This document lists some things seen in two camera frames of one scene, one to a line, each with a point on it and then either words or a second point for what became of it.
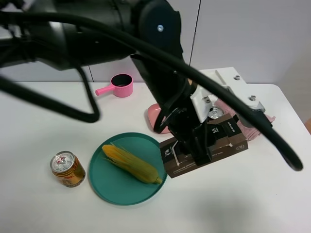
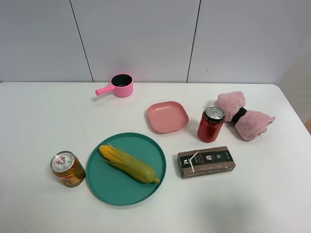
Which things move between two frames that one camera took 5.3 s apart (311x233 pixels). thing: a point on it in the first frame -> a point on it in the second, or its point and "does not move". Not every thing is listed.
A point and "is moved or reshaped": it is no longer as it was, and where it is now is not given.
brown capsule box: x=225 y=140 is moved or reshaped
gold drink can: x=66 y=166 does not move
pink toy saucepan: x=121 y=85 does not move
